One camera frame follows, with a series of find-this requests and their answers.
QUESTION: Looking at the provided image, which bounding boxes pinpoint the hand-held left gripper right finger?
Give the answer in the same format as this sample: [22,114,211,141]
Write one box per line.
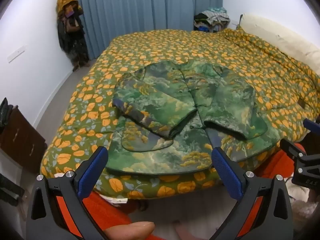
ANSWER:
[209,147,294,240]

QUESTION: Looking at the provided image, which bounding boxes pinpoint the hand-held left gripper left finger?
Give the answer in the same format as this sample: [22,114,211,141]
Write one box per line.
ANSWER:
[26,146,109,240]

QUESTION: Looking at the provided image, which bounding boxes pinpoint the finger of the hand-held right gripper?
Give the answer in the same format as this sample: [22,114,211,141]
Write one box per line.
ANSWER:
[279,138,307,159]
[303,118,320,133]

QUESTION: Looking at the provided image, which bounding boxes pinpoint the green landscape print jacket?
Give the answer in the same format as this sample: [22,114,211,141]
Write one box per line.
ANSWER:
[105,59,281,174]

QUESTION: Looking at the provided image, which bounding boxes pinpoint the dark hanging clothes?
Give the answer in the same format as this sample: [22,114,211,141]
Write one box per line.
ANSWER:
[57,2,90,72]

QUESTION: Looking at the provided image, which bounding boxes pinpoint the pile of mixed clothes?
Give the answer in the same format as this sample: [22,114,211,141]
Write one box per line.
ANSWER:
[193,7,230,33]

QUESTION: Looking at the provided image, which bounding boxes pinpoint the person's left hand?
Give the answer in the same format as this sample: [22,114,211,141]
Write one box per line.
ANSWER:
[103,221,156,240]

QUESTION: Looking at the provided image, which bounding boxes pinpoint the white fluffy cloth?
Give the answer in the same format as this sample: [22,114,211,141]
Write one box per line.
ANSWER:
[285,179,318,230]

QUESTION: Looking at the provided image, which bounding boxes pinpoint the brown wooden cabinet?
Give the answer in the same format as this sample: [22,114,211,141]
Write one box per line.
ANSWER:
[0,105,48,174]

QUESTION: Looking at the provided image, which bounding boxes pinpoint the cream pillow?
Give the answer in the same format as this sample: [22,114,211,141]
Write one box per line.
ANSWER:
[239,13,320,77]

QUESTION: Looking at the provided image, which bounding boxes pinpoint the dark green bag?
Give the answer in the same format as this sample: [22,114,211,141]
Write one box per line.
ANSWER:
[0,97,13,133]

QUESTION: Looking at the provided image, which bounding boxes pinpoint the green orange floral quilt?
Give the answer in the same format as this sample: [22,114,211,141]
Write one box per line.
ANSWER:
[40,27,320,200]

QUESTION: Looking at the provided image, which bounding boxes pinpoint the blue curtain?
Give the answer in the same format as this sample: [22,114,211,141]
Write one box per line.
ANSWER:
[63,0,223,60]

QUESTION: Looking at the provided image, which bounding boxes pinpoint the yellow hooded garment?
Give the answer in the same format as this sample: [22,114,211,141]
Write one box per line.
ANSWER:
[56,0,80,18]

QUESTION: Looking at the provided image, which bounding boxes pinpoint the white wall strip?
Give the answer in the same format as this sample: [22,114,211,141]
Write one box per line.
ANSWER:
[7,44,27,63]

